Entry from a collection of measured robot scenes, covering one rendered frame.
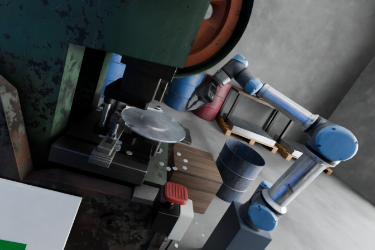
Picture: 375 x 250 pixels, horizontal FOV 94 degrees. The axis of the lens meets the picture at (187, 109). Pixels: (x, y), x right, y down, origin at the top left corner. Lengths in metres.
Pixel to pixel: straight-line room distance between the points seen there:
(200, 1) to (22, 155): 0.66
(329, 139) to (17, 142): 0.98
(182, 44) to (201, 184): 1.12
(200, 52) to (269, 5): 3.62
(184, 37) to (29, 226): 0.71
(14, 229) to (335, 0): 5.53
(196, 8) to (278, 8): 4.17
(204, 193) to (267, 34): 3.75
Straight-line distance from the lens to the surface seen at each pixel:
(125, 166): 0.63
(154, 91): 0.66
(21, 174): 0.72
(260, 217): 0.92
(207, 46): 1.06
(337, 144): 0.80
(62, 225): 0.74
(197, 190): 1.47
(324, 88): 5.60
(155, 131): 0.71
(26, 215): 0.76
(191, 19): 0.52
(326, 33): 5.30
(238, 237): 1.13
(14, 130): 0.66
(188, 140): 0.75
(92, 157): 0.61
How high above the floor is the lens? 1.11
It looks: 16 degrees down
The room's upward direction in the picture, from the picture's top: 24 degrees clockwise
